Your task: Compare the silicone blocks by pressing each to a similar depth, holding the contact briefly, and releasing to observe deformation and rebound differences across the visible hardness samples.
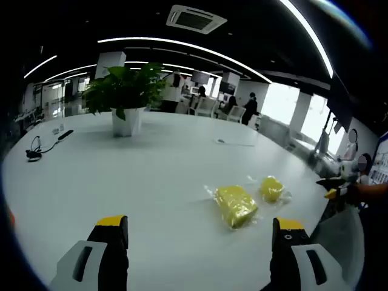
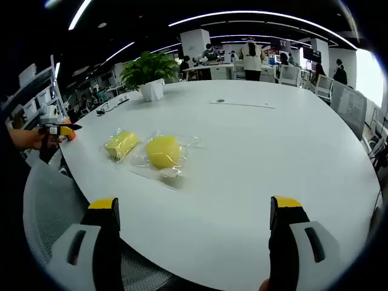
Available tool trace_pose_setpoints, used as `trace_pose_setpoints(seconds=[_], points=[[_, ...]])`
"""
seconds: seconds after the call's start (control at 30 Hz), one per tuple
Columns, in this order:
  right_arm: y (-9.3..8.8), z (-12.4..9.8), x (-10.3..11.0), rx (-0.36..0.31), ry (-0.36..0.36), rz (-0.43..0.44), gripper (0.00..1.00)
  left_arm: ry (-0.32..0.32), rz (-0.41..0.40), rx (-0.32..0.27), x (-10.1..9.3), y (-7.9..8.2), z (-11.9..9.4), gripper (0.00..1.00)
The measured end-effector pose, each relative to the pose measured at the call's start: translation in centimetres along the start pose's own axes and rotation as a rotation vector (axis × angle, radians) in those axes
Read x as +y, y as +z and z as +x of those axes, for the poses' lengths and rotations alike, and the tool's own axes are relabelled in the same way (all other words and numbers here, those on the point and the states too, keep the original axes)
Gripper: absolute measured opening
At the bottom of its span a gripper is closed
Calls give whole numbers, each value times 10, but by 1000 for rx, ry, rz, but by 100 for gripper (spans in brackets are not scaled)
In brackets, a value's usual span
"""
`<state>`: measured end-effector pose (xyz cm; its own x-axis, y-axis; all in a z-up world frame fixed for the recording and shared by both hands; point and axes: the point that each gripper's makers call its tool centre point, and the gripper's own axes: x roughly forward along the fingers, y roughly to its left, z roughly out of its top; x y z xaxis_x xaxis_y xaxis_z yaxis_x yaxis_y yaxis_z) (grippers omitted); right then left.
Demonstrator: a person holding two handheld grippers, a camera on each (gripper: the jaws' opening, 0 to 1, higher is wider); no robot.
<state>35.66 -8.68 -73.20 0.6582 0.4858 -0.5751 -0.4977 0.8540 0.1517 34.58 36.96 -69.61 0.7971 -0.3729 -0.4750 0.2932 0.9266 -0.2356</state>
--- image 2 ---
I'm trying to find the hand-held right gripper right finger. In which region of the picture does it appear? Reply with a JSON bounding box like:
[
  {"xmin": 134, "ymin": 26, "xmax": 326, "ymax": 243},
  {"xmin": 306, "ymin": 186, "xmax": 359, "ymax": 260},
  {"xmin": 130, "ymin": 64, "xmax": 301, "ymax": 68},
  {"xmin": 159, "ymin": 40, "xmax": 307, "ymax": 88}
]
[{"xmin": 267, "ymin": 195, "xmax": 343, "ymax": 291}]

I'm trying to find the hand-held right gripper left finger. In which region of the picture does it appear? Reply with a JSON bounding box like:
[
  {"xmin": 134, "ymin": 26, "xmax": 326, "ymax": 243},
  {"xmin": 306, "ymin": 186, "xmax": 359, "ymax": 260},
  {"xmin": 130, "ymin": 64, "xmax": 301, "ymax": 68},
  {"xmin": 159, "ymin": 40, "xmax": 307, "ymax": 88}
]
[{"xmin": 47, "ymin": 196, "xmax": 124, "ymax": 291}]

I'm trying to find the rectangular yellow silicone block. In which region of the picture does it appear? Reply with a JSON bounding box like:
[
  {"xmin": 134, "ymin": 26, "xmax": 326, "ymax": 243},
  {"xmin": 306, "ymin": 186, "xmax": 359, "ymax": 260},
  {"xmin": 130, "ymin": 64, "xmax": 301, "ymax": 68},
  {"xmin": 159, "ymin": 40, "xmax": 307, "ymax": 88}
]
[{"xmin": 104, "ymin": 130, "xmax": 139, "ymax": 162}]

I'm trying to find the rounded yellow silicone block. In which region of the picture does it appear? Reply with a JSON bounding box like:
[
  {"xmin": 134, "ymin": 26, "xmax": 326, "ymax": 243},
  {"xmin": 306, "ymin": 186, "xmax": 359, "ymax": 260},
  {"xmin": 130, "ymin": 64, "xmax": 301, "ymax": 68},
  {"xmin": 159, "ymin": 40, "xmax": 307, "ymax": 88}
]
[{"xmin": 145, "ymin": 135, "xmax": 181, "ymax": 171}]

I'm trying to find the person's left hand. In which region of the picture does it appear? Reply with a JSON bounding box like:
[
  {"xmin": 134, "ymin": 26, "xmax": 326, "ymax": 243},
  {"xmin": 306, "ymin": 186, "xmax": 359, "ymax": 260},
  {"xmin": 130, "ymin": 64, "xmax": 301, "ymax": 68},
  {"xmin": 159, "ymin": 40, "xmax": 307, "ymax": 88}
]
[{"xmin": 25, "ymin": 129, "xmax": 66, "ymax": 152}]

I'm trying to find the white storage shelf rack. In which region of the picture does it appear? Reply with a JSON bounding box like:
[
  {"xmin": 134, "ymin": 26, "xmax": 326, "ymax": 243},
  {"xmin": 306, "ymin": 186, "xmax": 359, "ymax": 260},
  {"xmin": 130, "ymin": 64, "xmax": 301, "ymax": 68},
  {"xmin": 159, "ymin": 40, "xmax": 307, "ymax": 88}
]
[{"xmin": 8, "ymin": 54, "xmax": 67, "ymax": 122}]

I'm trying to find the grey mesh office chair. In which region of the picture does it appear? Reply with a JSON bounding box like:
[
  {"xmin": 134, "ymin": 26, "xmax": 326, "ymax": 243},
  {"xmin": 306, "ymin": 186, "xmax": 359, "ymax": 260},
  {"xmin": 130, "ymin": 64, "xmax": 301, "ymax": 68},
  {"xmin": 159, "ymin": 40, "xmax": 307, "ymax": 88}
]
[
  {"xmin": 329, "ymin": 80, "xmax": 368, "ymax": 141},
  {"xmin": 22, "ymin": 157, "xmax": 182, "ymax": 291}
]

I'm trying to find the clear plastic bag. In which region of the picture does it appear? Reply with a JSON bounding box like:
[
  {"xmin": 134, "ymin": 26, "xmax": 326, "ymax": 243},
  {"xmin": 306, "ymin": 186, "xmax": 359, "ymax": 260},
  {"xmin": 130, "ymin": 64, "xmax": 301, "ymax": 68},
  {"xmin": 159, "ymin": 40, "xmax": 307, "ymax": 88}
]
[
  {"xmin": 129, "ymin": 129, "xmax": 209, "ymax": 191},
  {"xmin": 101, "ymin": 126, "xmax": 144, "ymax": 165}
]

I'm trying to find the potted plant in white pot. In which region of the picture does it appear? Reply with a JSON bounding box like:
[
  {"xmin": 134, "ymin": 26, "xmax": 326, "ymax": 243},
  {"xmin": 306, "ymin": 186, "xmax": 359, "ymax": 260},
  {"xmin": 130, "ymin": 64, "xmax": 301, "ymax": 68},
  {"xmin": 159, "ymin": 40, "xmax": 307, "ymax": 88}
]
[{"xmin": 120, "ymin": 50, "xmax": 180, "ymax": 102}]

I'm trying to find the ceiling light strip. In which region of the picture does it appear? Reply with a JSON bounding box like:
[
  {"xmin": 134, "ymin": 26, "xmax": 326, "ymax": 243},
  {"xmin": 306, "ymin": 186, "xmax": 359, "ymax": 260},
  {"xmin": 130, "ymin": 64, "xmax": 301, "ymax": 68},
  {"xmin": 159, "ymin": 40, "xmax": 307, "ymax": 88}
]
[
  {"xmin": 167, "ymin": 10, "xmax": 358, "ymax": 50},
  {"xmin": 67, "ymin": 0, "xmax": 93, "ymax": 32}
]

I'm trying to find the white office chair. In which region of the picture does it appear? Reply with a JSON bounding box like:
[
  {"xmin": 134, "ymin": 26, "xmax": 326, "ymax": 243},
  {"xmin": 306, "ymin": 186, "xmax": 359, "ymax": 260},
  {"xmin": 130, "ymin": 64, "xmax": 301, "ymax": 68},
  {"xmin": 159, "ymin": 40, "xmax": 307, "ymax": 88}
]
[
  {"xmin": 278, "ymin": 64, "xmax": 301, "ymax": 87},
  {"xmin": 314, "ymin": 75, "xmax": 335, "ymax": 102}
]

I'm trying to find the black cable with plug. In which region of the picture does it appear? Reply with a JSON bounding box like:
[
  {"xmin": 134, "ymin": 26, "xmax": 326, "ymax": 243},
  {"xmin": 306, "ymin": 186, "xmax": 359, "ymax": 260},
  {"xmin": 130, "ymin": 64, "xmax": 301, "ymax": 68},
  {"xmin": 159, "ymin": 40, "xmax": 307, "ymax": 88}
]
[{"xmin": 96, "ymin": 98, "xmax": 130, "ymax": 116}]

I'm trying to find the dark wall monitor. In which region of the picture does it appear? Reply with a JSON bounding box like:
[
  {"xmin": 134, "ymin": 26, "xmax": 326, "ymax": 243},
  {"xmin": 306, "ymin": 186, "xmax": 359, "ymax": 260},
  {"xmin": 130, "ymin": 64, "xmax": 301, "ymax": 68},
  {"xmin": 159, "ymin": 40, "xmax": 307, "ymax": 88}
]
[{"xmin": 302, "ymin": 46, "xmax": 323, "ymax": 62}]

